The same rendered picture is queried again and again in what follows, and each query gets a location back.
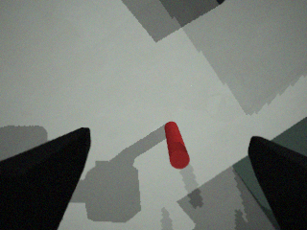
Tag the red peg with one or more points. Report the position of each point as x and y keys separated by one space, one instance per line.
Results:
x=178 y=154

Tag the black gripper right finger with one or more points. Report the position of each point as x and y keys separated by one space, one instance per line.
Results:
x=282 y=175

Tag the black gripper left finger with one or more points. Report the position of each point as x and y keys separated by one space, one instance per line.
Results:
x=36 y=185

